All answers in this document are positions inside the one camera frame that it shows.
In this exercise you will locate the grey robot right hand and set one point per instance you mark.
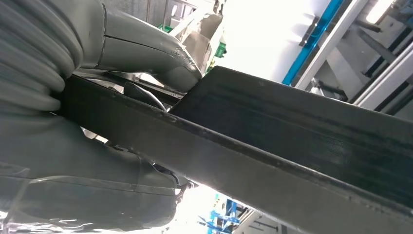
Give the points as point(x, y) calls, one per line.
point(138, 48)

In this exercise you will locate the brown cardboard box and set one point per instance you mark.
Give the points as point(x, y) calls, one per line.
point(197, 45)

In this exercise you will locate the blue steel beam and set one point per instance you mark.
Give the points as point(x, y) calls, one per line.
point(309, 42)

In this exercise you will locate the grey aluminium frame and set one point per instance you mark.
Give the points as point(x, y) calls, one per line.
point(335, 35)

